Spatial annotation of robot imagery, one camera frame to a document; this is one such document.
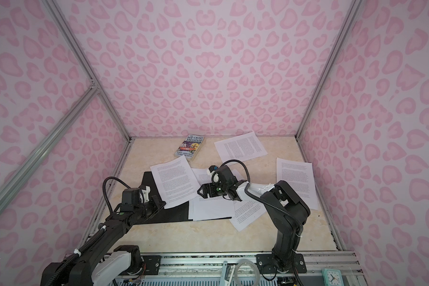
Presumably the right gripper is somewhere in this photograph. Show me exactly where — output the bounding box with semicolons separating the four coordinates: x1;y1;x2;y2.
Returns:
197;182;230;199

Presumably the black A4 clip folder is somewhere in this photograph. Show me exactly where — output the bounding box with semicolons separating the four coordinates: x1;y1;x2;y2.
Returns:
128;170;233;226

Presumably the printed sheet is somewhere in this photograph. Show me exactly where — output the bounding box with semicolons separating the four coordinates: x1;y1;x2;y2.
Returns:
214;132;268;162
151;156;200;209
188;187;234;221
276;158;319;210
230;200;266;232

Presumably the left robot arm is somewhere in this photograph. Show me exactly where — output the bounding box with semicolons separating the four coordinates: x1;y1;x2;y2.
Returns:
41;188;166;286

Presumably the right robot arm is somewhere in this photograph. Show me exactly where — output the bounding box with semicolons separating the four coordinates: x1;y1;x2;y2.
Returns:
197;164;311;272

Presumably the colourful paperback book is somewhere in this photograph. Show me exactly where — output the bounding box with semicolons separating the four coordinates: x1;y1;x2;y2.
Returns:
174;134;205;161

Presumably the clear tube coil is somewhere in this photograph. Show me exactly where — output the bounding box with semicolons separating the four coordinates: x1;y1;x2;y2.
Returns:
232;259;260;286

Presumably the teal alarm clock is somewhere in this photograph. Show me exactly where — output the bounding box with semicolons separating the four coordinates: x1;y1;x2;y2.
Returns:
322;268;344;286

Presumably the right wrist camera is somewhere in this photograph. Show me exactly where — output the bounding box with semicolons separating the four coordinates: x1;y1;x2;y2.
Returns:
207;165;218;176

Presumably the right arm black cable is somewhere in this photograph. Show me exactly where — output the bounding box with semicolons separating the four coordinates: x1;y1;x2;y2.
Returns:
210;159;305;233

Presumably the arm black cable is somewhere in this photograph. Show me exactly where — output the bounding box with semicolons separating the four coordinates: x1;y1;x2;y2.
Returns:
210;159;305;233
44;176;133;286

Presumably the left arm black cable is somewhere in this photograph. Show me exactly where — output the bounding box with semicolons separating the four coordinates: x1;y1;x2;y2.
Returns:
44;176;133;286

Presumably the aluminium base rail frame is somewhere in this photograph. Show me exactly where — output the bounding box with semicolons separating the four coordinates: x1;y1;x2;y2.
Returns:
51;251;367;286

